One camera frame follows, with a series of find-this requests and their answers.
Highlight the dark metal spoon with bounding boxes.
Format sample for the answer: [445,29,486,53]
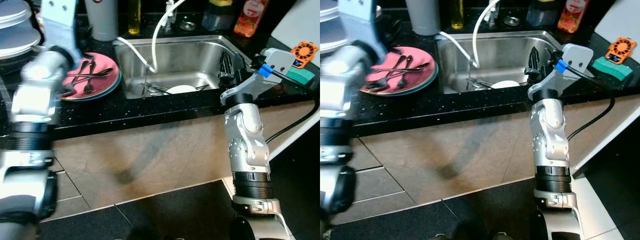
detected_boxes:
[364,62,431,92]
[59,67,115,98]

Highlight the pink plate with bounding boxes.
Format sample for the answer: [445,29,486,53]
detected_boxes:
[361,46,437,94]
[61,52,120,99]

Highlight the red dish soap bottle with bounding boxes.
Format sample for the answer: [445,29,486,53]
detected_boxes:
[232,0,271,39]
[557,0,591,34]

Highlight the dark metal fork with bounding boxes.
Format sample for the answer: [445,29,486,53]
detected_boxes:
[82,59,97,95]
[69,60,92,87]
[376,55,408,84]
[395,54,414,91]

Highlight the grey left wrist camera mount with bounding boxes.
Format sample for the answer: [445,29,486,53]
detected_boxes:
[39,0,84,55]
[337,0,390,52]

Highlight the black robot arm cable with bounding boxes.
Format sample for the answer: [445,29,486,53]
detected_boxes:
[554,54,617,142]
[251,54,320,145]

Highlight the green sponge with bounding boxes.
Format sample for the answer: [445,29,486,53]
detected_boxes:
[285,65,316,86]
[592,56,634,82]

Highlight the yellow oil bottle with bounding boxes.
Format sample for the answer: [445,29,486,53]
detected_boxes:
[127,0,143,36]
[450,0,465,30]

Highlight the grey tumbler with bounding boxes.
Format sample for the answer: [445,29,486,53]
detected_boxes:
[83,0,120,42]
[405,0,442,37]

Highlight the small white plate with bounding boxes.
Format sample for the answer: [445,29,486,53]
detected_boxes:
[490,80,521,90]
[164,84,197,95]

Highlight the teal plate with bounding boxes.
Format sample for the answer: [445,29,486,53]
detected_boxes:
[361,62,440,97]
[62,67,122,102]

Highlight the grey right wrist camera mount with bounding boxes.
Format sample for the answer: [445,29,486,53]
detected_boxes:
[527,43,595,101]
[220,47,297,106]

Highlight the metal cutlery piece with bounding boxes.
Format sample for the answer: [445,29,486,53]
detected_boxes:
[466,75,501,91]
[141,80,211,97]

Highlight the dark container with yellow lid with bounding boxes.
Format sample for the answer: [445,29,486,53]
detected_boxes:
[202,0,237,32]
[526,0,560,28]

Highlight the orange round gadget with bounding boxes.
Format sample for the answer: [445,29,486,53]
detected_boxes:
[604,36,638,65]
[290,40,320,69]

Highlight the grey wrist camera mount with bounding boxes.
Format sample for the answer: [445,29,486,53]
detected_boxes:
[527,43,595,101]
[39,0,84,55]
[220,47,297,106]
[337,0,390,52]

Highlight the stainless steel sink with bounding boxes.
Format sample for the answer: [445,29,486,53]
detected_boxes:
[436,30,563,95]
[113,34,252,100]

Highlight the white faucet hose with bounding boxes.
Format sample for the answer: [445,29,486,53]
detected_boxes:
[438,0,501,70]
[117,0,187,74]

